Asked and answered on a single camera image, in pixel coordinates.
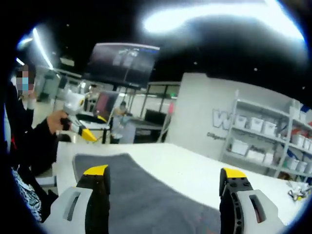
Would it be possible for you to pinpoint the grey towel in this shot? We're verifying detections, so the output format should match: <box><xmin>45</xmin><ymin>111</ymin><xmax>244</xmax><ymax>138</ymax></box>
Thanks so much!
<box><xmin>72</xmin><ymin>153</ymin><xmax>222</xmax><ymax>234</ymax></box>

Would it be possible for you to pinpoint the person in black jacket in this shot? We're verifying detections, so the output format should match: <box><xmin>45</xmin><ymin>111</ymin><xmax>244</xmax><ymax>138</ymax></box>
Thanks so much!
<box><xmin>4</xmin><ymin>80</ymin><xmax>53</xmax><ymax>224</ymax></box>

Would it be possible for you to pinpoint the grey metal shelf rack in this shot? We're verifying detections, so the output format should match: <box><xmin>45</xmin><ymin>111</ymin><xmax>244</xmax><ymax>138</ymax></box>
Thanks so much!
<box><xmin>220</xmin><ymin>89</ymin><xmax>312</xmax><ymax>182</ymax></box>

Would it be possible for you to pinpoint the ceiling light strip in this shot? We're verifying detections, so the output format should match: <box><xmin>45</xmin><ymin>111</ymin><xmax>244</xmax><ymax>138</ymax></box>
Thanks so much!
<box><xmin>32</xmin><ymin>27</ymin><xmax>55</xmax><ymax>69</ymax></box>

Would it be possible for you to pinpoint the hanging black monitor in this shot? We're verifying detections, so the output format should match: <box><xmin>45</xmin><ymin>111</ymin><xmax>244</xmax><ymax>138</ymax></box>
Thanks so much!
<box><xmin>83</xmin><ymin>43</ymin><xmax>161</xmax><ymax>89</ymax></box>

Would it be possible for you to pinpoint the row of white storage bins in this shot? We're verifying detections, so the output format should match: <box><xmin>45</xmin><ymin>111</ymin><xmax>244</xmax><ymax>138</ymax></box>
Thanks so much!
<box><xmin>230</xmin><ymin>113</ymin><xmax>312</xmax><ymax>175</ymax></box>

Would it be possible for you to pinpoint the pile of small tools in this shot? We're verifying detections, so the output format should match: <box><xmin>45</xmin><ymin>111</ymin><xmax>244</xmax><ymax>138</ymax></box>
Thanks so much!
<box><xmin>287</xmin><ymin>179</ymin><xmax>312</xmax><ymax>202</ymax></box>

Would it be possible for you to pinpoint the person's left hand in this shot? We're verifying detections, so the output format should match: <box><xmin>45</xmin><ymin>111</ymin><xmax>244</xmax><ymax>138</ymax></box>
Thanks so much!
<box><xmin>46</xmin><ymin>110</ymin><xmax>72</xmax><ymax>135</ymax></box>

